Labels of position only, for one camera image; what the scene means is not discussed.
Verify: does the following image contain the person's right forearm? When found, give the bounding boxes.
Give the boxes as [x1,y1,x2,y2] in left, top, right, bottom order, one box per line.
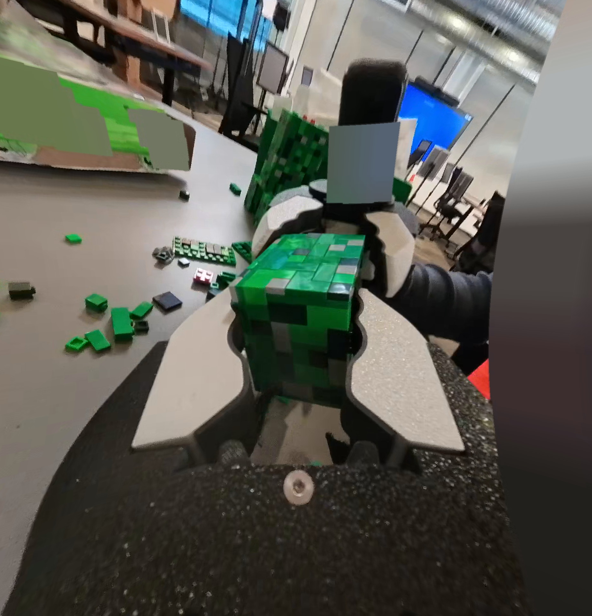
[404,262,494,373]

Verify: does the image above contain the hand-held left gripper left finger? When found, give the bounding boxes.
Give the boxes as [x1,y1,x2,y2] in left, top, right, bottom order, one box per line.
[131,284,256,455]

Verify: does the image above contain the black office chair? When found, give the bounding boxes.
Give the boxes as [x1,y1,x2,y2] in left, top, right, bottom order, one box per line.
[421,168,506,275]

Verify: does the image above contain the blue display screen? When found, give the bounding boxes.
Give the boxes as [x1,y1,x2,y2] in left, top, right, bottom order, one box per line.
[399,81,474,162]

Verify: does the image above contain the black monitor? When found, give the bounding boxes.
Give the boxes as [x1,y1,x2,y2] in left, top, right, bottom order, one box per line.
[256,41,290,95]

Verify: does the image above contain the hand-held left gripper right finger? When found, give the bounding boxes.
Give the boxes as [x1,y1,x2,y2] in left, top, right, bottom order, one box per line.
[346,288,466,458]

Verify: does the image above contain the tall green mosaic brick build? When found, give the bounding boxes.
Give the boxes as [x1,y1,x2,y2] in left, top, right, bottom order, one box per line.
[244,109,331,227]

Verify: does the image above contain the green toy box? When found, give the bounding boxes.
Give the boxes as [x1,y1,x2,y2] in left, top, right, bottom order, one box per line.
[0,10,197,175]

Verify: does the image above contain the loose small green bricks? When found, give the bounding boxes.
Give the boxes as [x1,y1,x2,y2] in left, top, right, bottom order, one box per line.
[0,183,252,354]

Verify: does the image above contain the red item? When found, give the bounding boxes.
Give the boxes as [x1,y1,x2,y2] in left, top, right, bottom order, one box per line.
[467,358,491,401]

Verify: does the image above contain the green mosaic brick cube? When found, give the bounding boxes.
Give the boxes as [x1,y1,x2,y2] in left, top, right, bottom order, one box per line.
[230,232,367,411]

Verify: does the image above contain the wooden office desk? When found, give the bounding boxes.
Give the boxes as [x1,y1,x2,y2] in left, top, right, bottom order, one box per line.
[36,0,212,104]

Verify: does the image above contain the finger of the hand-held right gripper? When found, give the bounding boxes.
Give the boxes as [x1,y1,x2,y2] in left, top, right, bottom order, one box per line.
[251,189,326,264]
[363,209,415,299]

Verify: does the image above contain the grey desk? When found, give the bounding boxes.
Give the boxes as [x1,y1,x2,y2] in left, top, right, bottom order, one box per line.
[0,115,491,616]

